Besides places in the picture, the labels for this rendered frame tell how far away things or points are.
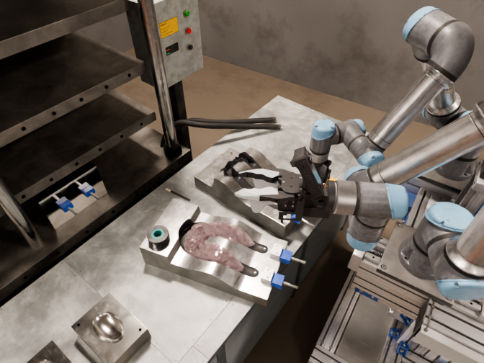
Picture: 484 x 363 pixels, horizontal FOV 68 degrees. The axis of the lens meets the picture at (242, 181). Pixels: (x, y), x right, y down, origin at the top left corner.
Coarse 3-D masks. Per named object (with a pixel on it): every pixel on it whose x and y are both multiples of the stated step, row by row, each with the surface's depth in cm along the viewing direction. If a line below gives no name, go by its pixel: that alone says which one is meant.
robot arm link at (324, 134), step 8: (320, 120) 123; (328, 120) 123; (320, 128) 120; (328, 128) 120; (336, 128) 123; (312, 136) 124; (320, 136) 121; (328, 136) 121; (336, 136) 123; (312, 144) 126; (320, 144) 124; (328, 144) 124; (312, 152) 128; (320, 152) 126; (328, 152) 128
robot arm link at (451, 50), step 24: (456, 24) 99; (432, 48) 103; (456, 48) 98; (432, 72) 102; (456, 72) 99; (408, 96) 107; (432, 96) 104; (384, 120) 112; (408, 120) 109; (360, 144) 118; (384, 144) 113
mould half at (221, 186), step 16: (224, 160) 172; (256, 160) 162; (208, 176) 164; (224, 176) 153; (208, 192) 164; (224, 192) 155; (240, 208) 154; (272, 208) 147; (272, 224) 145; (288, 224) 142
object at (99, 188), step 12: (84, 168) 154; (96, 168) 155; (60, 180) 148; (72, 180) 148; (84, 180) 153; (96, 180) 158; (48, 192) 144; (60, 192) 146; (72, 192) 151; (96, 192) 161; (36, 204) 145; (48, 204) 144; (60, 204) 149; (84, 204) 159; (48, 216) 147; (60, 216) 152; (72, 216) 157
